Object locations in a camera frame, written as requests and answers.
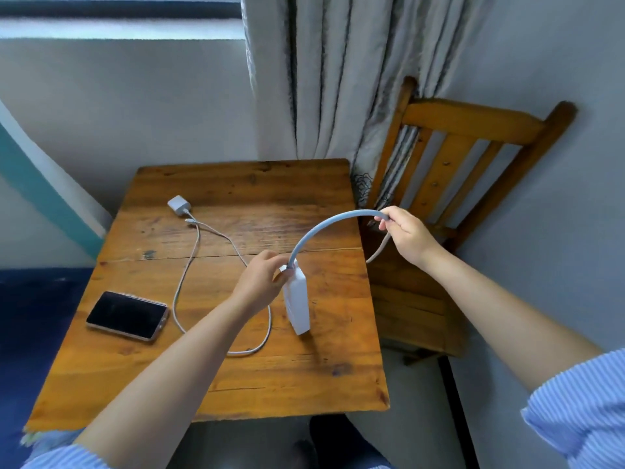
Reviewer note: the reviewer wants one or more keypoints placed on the person's left hand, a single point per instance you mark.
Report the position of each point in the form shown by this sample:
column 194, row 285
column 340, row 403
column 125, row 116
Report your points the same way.
column 259, row 283

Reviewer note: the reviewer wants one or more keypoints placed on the person's right hand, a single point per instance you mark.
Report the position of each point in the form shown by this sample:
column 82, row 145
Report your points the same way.
column 412, row 236

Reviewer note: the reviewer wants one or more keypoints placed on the person's right thumb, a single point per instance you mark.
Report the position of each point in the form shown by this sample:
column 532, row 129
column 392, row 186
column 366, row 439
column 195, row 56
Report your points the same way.
column 393, row 212

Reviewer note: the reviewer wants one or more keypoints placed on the person's left thumb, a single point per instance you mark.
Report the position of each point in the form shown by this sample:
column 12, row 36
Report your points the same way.
column 280, row 282

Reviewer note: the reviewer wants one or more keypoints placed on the white power strip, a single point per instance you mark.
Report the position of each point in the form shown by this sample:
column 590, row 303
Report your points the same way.
column 298, row 302

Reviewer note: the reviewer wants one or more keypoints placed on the person's right forearm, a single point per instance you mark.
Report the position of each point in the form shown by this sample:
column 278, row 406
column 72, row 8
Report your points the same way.
column 503, row 317

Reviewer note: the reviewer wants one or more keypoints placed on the person's left forearm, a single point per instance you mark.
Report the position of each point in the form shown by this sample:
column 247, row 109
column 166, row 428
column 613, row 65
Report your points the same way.
column 171, row 376

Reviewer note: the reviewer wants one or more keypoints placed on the wooden slatted chair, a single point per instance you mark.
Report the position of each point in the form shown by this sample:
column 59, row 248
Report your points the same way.
column 468, row 122

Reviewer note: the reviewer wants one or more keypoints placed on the white charger adapter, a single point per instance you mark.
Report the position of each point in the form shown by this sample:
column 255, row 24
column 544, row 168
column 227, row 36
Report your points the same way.
column 178, row 205

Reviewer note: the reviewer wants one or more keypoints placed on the grey patterned curtain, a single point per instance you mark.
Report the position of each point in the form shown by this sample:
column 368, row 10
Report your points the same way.
column 332, row 68

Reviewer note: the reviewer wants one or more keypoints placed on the black smartphone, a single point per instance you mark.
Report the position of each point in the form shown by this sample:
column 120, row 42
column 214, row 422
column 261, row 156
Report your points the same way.
column 127, row 315

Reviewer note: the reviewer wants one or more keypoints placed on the dark trousers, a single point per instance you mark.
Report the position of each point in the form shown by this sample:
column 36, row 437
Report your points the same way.
column 342, row 444

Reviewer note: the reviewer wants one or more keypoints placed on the window frame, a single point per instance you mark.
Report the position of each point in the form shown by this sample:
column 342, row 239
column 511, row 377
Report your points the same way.
column 117, row 17

